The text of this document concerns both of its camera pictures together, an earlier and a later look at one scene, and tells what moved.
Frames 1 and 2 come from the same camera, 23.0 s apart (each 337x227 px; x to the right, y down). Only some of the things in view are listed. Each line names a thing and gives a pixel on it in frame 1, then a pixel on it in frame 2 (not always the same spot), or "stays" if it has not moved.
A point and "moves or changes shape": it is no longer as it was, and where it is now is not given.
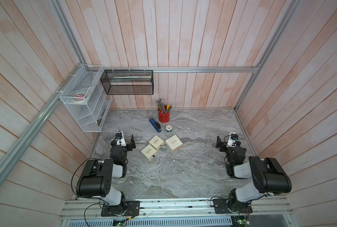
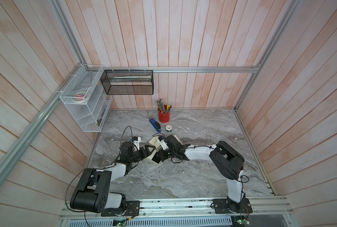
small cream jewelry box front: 149,152 moves or changes shape
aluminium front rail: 263,208 stays
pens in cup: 163,109 stays
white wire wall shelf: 85,96 stays
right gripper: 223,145 to 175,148
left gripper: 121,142 to 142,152
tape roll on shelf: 80,97 stays
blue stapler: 156,125 stays
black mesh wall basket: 128,82 stays
